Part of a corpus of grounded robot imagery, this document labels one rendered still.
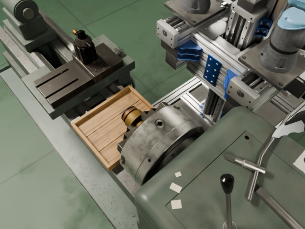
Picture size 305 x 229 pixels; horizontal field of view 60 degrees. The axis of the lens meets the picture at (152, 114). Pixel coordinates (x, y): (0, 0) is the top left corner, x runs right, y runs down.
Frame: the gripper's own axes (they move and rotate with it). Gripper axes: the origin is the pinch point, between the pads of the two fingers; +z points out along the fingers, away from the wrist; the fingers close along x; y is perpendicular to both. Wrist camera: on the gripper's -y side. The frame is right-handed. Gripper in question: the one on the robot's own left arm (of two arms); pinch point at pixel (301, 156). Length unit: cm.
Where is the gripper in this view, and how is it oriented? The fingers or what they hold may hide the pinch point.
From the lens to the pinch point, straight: 70.2
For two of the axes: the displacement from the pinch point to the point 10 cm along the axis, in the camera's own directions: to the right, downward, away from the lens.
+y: 6.3, -5.0, 6.0
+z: -1.2, 7.0, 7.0
